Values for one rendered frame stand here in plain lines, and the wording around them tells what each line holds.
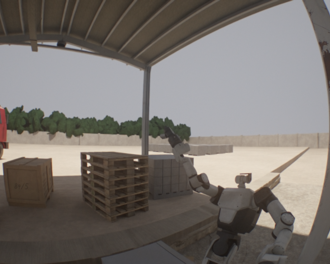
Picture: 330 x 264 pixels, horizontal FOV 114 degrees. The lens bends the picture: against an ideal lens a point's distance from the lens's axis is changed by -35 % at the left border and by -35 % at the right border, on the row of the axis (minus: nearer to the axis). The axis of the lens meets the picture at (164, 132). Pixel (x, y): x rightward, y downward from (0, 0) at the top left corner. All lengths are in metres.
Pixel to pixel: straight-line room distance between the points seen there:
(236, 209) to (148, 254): 0.70
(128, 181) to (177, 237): 1.12
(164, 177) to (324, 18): 3.50
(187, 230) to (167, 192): 1.38
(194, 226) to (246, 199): 1.65
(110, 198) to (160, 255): 2.02
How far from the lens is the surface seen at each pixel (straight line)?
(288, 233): 0.87
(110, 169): 2.42
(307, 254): 0.73
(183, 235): 2.56
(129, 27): 5.51
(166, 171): 3.59
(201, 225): 2.78
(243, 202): 1.11
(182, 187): 3.87
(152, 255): 0.56
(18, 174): 3.32
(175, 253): 0.57
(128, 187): 2.67
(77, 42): 6.42
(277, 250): 0.82
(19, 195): 3.43
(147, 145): 6.44
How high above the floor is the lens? 1.61
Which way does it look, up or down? 3 degrees up
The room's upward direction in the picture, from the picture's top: 1 degrees clockwise
